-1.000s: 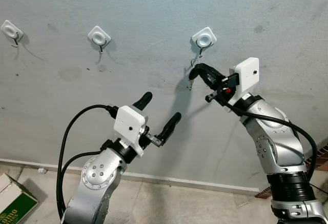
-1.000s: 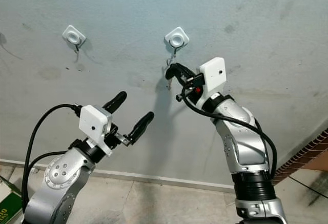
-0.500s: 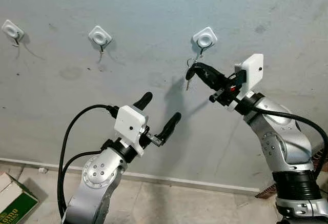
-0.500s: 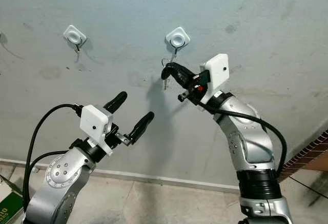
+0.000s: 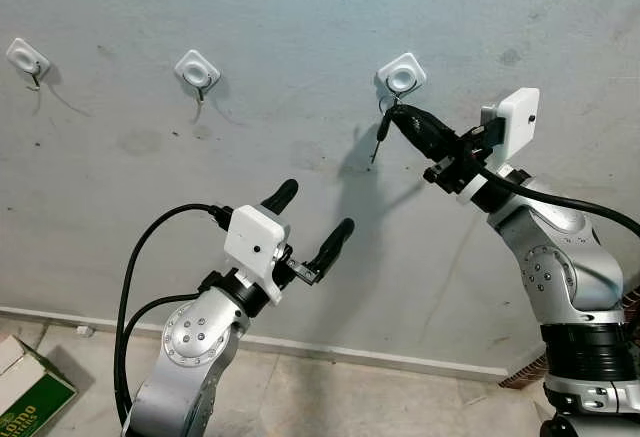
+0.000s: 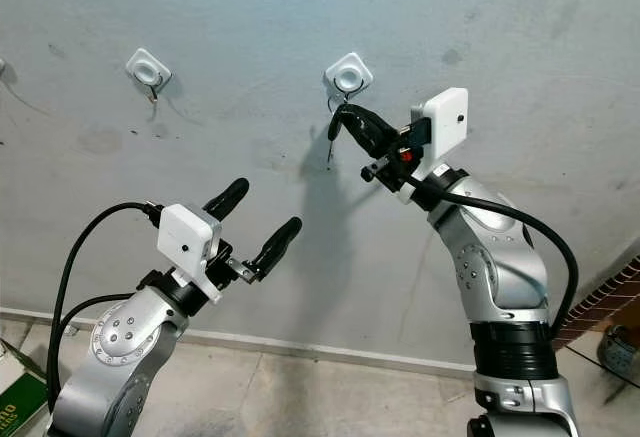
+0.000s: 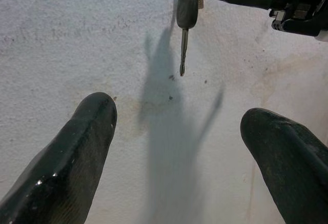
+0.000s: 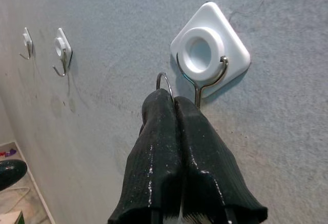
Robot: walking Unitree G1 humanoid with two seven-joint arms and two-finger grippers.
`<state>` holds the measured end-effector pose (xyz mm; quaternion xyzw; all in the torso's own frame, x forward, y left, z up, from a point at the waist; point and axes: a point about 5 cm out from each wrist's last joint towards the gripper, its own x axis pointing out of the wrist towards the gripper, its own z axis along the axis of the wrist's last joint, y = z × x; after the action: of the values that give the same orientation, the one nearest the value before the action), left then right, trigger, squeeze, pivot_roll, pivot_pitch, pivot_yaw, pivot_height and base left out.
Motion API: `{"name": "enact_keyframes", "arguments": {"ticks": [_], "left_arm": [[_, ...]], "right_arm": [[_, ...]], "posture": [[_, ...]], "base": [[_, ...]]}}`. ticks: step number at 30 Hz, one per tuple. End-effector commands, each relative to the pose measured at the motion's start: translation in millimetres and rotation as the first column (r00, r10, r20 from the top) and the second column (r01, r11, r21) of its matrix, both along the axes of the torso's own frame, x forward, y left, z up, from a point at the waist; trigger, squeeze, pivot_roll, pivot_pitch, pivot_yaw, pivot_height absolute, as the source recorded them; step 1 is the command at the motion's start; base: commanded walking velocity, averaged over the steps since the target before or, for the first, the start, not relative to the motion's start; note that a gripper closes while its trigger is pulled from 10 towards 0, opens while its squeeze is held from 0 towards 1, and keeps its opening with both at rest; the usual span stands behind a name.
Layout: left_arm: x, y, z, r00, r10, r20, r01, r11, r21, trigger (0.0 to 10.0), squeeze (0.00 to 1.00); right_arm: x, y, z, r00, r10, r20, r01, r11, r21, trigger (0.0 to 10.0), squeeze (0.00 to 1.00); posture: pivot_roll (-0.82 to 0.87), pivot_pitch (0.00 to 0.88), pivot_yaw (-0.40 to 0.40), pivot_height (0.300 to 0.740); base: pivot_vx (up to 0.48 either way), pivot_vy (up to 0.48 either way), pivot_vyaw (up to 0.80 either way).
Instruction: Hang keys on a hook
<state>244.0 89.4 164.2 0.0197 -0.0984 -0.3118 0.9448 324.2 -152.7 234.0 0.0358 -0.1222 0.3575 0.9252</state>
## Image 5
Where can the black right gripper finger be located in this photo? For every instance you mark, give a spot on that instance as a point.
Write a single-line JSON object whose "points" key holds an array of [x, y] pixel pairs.
{"points": [[430, 125], [430, 147]]}

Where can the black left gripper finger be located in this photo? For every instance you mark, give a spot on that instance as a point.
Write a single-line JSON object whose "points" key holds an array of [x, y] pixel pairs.
{"points": [[280, 197], [332, 249]]}

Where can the key with black head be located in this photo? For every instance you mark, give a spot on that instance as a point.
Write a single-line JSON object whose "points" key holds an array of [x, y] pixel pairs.
{"points": [[384, 129]]}

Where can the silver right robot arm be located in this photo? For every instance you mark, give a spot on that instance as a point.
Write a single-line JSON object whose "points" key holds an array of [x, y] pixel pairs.
{"points": [[560, 267]]}

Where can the small white floor scrap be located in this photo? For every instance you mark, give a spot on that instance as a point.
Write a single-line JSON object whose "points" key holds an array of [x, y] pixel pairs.
{"points": [[85, 332]]}

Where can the green white cardboard box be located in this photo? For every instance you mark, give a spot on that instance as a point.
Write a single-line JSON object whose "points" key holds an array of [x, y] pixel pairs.
{"points": [[35, 407]]}

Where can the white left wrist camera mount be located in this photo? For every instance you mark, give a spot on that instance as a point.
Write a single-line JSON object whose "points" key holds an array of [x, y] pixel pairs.
{"points": [[255, 237]]}

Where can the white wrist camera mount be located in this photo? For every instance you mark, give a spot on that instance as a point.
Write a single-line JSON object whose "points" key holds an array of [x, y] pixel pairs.
{"points": [[518, 122], [255, 237]]}

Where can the white adhesive wall hook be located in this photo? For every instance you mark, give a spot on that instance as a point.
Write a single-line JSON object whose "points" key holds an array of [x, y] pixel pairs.
{"points": [[196, 67], [402, 75], [25, 55]]}

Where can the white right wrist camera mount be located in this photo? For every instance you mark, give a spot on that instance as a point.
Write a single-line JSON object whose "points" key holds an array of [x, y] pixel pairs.
{"points": [[518, 122]]}

